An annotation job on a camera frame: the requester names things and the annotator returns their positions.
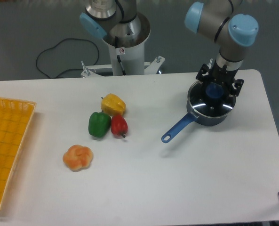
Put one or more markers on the blue saucepan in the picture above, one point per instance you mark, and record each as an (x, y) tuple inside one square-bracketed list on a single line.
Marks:
[(191, 116)]

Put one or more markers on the red bell pepper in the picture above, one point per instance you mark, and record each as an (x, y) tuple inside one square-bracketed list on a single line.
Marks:
[(119, 126)]

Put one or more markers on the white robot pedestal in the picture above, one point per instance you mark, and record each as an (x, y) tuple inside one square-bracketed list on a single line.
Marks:
[(126, 46)]

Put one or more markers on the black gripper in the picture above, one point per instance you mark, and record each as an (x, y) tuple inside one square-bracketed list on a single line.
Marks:
[(219, 74)]

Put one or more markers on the yellow woven basket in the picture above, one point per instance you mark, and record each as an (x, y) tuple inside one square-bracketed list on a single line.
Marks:
[(15, 118)]

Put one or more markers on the yellow bell pepper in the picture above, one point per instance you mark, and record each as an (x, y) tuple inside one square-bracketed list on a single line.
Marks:
[(112, 105)]

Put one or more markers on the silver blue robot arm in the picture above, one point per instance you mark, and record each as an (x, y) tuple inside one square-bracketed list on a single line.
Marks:
[(215, 20)]

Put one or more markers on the glass lid blue knob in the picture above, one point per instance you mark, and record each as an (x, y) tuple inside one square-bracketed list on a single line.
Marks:
[(210, 100)]

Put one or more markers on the green bell pepper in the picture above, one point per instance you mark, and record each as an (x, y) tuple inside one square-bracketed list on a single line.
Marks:
[(99, 124)]

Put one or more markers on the orange knotted bread roll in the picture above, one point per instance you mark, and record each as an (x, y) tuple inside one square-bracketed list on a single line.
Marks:
[(78, 157)]

